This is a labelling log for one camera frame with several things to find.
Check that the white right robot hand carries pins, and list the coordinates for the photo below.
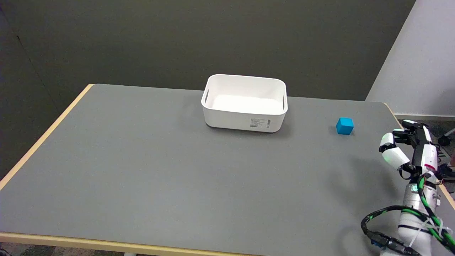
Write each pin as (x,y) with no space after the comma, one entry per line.
(423,151)

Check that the blue wooden cube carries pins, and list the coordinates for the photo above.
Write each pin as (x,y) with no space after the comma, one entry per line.
(344,126)

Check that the floor vent grille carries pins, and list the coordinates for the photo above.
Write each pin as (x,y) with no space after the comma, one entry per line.
(441,153)

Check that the black chair caster wheel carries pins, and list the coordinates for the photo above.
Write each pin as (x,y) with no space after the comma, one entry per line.
(444,139)

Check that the dark shoe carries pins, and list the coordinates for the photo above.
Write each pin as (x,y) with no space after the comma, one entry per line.
(446,171)

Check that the white plastic storage bin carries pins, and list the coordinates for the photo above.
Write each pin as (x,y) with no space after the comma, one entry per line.
(245,103)

